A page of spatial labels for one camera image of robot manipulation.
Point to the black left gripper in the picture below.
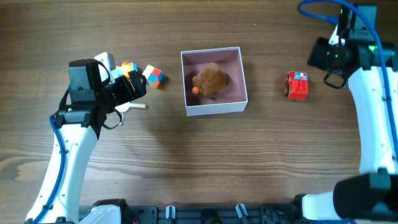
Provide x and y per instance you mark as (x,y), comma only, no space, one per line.
(128,93)

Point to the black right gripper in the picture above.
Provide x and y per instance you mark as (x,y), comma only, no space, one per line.
(319,51)

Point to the yellow duck toy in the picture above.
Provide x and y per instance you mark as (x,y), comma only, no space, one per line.
(124,70)

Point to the brown plush toy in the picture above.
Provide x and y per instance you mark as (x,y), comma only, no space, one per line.
(210,81)

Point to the red toy truck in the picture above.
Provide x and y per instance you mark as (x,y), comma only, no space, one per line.
(296,85)

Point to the white cardboard box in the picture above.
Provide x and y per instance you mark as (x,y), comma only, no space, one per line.
(233,98)

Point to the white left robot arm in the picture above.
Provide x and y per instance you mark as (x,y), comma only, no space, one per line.
(76,125)

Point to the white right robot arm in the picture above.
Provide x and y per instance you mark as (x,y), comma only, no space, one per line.
(371,195)

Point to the colourful two-by-two puzzle cube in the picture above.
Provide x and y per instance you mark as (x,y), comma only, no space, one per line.
(153,75)

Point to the white wooden rattle drum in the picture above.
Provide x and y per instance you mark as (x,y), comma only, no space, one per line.
(125,107)

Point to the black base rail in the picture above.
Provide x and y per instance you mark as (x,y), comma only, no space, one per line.
(261,214)

